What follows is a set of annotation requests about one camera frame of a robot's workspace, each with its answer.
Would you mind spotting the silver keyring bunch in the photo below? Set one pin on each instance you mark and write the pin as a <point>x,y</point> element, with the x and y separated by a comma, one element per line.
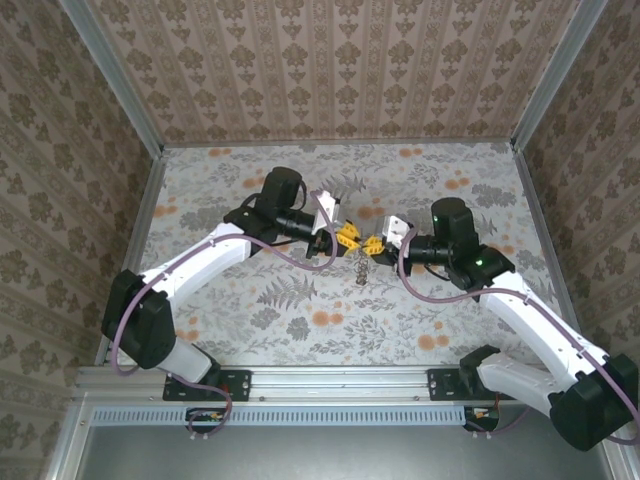
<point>361,270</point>

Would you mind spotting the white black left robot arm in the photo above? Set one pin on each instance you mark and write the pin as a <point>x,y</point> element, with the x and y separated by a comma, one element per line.
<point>200,260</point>

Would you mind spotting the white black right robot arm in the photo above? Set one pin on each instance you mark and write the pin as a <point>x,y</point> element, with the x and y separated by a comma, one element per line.
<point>530,315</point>

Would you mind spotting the grey metal panel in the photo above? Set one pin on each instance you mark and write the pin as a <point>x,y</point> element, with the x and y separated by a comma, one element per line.
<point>325,455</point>

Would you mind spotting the thin aluminium wall rail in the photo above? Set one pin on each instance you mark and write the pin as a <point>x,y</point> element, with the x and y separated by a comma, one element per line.
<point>340,142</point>

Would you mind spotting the aluminium table side rail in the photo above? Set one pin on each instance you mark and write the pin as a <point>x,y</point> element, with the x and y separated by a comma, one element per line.
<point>144,215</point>
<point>542,227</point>

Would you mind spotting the aluminium table edge rail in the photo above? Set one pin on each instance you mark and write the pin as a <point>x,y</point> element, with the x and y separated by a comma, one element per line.
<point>340,382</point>

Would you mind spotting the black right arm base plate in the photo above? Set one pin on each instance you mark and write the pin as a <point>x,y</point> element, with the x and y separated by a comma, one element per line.
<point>442,385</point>

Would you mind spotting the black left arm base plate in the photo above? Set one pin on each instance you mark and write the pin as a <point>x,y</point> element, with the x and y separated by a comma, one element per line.
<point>240,385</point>

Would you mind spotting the aluminium corner post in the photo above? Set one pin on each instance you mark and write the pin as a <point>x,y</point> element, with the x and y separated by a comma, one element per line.
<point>115,80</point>
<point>555,75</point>

